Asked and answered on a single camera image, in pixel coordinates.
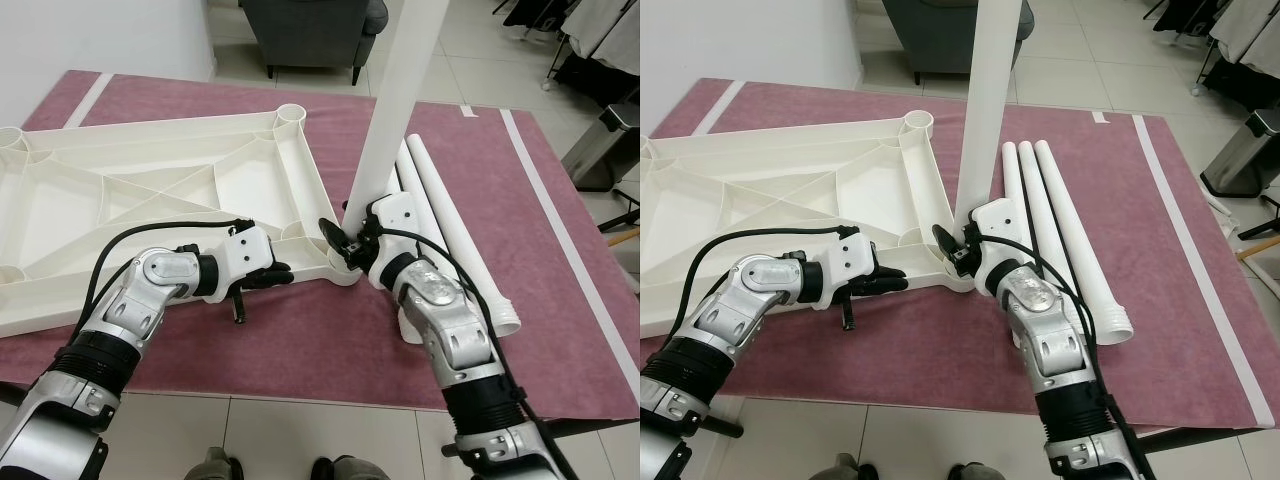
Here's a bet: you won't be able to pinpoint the white plastic children table top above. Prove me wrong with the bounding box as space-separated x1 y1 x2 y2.
0 102 366 339
640 108 986 339

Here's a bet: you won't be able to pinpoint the mauve tablecloth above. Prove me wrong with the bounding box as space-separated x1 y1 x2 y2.
0 68 641 421
640 78 1280 431

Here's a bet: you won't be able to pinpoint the grey robot left foot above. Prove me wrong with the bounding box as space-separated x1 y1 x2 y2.
820 453 881 480
183 447 244 480

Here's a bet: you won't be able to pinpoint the dark grey armchair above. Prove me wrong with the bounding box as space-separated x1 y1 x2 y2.
240 0 389 86
880 0 1031 86

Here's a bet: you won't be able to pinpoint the white plastic strip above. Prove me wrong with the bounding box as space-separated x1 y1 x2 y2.
1200 188 1241 236

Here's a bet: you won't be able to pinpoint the grey metal pedal bin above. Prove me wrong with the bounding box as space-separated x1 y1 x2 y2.
1200 108 1280 198
560 100 641 193

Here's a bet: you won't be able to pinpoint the dark hanging clothes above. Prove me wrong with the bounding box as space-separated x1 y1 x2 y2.
1145 0 1280 111
495 0 641 106

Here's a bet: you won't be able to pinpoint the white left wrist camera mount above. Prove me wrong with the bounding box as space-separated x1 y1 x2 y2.
820 226 881 301
212 224 277 303

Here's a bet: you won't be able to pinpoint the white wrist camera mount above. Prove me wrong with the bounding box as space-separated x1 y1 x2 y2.
212 224 277 303
973 197 1041 291
365 193 441 286
820 226 881 301

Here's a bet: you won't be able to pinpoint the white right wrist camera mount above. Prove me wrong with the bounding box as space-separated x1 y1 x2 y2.
973 197 1041 291
365 193 441 286

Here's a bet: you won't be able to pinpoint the long white cloth strap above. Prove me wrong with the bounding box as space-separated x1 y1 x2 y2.
690 80 746 136
62 72 114 131
498 108 641 401
1132 113 1276 431

